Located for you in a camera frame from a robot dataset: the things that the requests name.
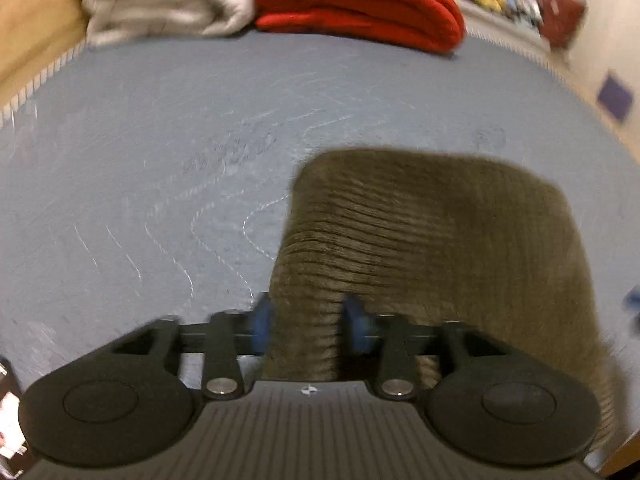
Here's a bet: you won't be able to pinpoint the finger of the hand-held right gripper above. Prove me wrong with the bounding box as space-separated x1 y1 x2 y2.
622 284 640 332

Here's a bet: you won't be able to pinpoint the white folded blanket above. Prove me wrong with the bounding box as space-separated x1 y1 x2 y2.
71 0 257 47

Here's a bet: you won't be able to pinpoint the purple paper sheet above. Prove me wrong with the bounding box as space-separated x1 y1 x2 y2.
597 73 635 122

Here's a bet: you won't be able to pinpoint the brown corduroy pants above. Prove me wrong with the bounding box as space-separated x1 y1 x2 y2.
262 147 617 443

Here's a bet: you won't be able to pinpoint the red folded quilt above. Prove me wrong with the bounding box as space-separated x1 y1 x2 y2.
251 0 467 54

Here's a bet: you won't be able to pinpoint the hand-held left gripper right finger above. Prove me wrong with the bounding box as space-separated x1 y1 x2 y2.
341 294 507 401

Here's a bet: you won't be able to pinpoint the dark red pillow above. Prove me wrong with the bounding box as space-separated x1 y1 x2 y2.
536 0 587 51

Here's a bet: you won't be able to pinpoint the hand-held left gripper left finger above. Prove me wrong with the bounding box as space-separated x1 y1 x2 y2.
107 292 276 401

